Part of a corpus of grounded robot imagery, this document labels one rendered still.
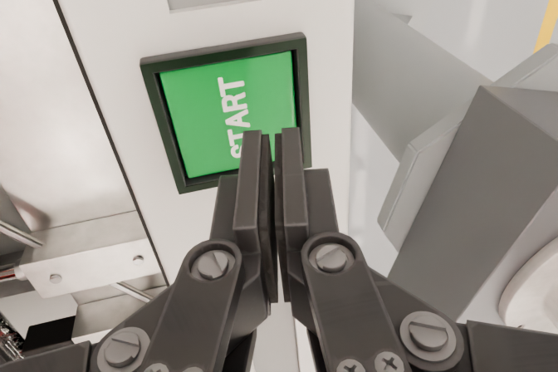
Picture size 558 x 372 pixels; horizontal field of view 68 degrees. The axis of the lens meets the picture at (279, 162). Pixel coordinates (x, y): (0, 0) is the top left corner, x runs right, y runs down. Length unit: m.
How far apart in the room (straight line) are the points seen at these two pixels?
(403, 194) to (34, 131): 0.32
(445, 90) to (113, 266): 0.42
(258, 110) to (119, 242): 0.15
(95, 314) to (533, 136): 0.35
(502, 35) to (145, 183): 1.42
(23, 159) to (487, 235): 0.34
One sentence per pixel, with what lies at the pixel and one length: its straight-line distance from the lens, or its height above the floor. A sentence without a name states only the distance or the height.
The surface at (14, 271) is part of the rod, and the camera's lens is 0.31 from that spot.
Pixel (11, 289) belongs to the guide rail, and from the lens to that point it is 0.40.
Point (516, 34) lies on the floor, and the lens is 1.56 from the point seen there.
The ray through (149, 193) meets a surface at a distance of 0.18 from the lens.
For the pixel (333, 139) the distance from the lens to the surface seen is 0.18.
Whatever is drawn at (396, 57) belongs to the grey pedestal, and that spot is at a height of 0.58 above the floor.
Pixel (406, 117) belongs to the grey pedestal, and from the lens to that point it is 0.55.
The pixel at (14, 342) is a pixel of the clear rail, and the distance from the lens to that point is 0.37.
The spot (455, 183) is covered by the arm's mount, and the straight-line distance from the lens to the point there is 0.41.
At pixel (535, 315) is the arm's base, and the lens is 0.47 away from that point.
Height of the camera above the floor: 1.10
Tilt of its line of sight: 52 degrees down
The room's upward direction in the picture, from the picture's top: 159 degrees clockwise
